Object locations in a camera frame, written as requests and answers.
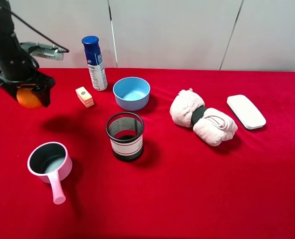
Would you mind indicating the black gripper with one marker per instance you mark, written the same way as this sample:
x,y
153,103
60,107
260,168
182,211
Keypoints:
x,y
20,68

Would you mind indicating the orange tangerine fruit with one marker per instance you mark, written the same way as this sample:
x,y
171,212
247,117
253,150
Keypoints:
x,y
27,98

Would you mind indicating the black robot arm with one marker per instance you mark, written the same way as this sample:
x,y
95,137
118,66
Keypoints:
x,y
8,38

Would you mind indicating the beige small block stack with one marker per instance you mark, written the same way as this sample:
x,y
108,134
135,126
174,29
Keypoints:
x,y
84,96

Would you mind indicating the blue white spray can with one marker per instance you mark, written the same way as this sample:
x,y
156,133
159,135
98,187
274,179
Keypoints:
x,y
95,62

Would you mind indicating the light blue bowl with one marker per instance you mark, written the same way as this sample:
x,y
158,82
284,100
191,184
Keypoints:
x,y
131,93

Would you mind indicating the black mesh pen cup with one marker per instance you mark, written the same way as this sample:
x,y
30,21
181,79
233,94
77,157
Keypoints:
x,y
125,131

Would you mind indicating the red tablecloth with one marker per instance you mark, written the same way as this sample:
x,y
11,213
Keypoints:
x,y
179,188

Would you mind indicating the pink rolled towel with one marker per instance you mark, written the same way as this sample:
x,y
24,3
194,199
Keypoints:
x,y
211,125

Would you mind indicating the white rectangular eraser box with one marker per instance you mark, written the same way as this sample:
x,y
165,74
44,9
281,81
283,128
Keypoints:
x,y
247,113

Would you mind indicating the pink saucepan with handle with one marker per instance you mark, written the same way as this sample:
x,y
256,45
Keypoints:
x,y
51,163

